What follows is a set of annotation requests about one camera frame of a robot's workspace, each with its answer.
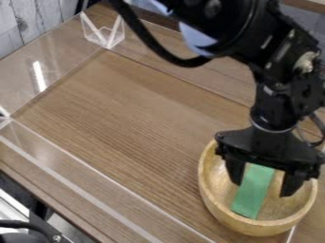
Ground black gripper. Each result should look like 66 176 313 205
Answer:
214 119 325 197

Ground wooden bowl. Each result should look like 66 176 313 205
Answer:
198 140 319 237

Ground green rectangular block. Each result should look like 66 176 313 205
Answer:
232 164 276 219

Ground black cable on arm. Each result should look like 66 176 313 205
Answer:
107 0 213 68

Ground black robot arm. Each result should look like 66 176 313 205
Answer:
157 0 325 196

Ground black metal bracket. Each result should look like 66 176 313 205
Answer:
29 212 74 243

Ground black cable lower left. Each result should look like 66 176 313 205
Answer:
0 219 33 232

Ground clear acrylic corner bracket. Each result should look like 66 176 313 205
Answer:
81 12 125 49

